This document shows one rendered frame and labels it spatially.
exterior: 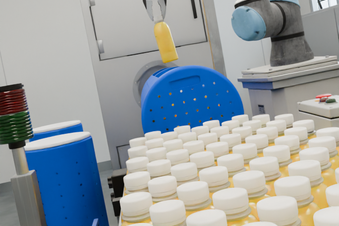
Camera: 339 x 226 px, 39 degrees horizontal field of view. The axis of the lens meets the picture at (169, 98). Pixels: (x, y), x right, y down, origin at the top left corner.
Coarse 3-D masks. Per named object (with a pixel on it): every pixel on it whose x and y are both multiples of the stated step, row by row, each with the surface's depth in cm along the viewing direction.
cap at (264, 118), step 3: (252, 117) 109; (255, 117) 108; (258, 117) 107; (261, 117) 107; (264, 117) 107; (267, 117) 107; (252, 120) 108; (261, 120) 107; (264, 120) 107; (267, 120) 107; (261, 123) 107; (264, 123) 107
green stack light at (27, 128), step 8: (24, 112) 84; (0, 120) 82; (8, 120) 82; (16, 120) 82; (24, 120) 84; (0, 128) 82; (8, 128) 82; (16, 128) 82; (24, 128) 83; (32, 128) 86; (0, 136) 83; (8, 136) 82; (16, 136) 82; (24, 136) 83; (32, 136) 85; (0, 144) 83
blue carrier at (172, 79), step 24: (168, 72) 130; (192, 72) 130; (216, 72) 131; (144, 96) 141; (168, 96) 130; (192, 96) 130; (216, 96) 131; (144, 120) 130; (168, 120) 130; (192, 120) 131
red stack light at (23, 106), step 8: (0, 96) 82; (8, 96) 82; (16, 96) 83; (24, 96) 85; (0, 104) 82; (8, 104) 82; (16, 104) 83; (24, 104) 84; (0, 112) 82; (8, 112) 82; (16, 112) 83
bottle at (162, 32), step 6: (156, 24) 197; (162, 24) 197; (156, 30) 197; (162, 30) 196; (168, 30) 198; (156, 36) 198; (162, 36) 196; (168, 36) 197; (162, 42) 197; (168, 42) 197; (162, 48) 197; (168, 48) 197; (174, 48) 198; (162, 54) 198; (168, 54) 197; (174, 54) 198; (162, 60) 199; (168, 60) 197; (174, 60) 198
